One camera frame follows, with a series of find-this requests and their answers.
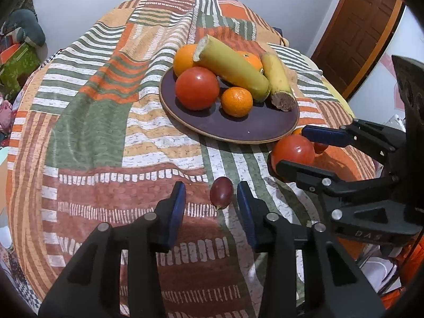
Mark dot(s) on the dark red grape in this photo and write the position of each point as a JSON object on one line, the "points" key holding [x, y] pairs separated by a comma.
{"points": [[221, 192]]}

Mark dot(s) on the small mandarin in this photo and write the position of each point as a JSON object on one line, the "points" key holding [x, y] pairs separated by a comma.
{"points": [[298, 131], [237, 102]]}

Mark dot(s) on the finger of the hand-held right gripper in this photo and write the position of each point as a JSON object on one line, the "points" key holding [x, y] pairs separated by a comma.
{"points": [[304, 172], [326, 135]]}

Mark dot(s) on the brown wooden door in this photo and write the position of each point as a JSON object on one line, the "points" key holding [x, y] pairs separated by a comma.
{"points": [[357, 29]]}

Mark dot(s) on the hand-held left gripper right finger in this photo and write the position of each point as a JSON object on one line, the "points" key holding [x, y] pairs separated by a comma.
{"points": [[246, 213]]}

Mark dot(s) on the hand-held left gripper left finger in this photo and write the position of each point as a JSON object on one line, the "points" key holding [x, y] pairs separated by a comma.
{"points": [[175, 213]]}

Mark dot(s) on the striped patchwork blanket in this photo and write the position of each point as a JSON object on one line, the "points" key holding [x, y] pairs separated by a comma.
{"points": [[109, 145]]}

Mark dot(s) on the banana with white end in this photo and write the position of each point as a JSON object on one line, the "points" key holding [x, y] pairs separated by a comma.
{"points": [[232, 68]]}

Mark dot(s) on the pink floral cloth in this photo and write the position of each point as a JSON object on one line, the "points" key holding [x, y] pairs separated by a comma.
{"points": [[4, 112]]}

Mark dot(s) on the white plastic object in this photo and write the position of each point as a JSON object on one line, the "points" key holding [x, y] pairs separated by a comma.
{"points": [[377, 268]]}

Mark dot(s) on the large orange with sticker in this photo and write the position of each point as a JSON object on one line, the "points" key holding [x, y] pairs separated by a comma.
{"points": [[183, 60]]}

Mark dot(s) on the banana with brown end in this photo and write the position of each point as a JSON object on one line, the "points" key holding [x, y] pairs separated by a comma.
{"points": [[278, 82]]}

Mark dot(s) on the dark green plush pillow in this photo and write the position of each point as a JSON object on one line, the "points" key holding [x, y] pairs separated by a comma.
{"points": [[28, 28]]}

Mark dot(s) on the green patterned storage bag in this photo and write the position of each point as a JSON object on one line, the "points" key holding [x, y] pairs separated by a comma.
{"points": [[15, 68]]}

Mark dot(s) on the purple ceramic plate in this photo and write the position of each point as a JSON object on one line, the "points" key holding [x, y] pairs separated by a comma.
{"points": [[215, 122]]}

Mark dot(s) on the red tomato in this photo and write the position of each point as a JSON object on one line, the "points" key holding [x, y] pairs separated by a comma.
{"points": [[293, 150], [197, 88]]}

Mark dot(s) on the yellow bed sheet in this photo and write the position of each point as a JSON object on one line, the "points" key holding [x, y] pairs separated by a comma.
{"points": [[333, 89]]}

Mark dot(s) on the checkered cloth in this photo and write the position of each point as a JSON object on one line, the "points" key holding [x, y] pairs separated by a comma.
{"points": [[28, 296]]}

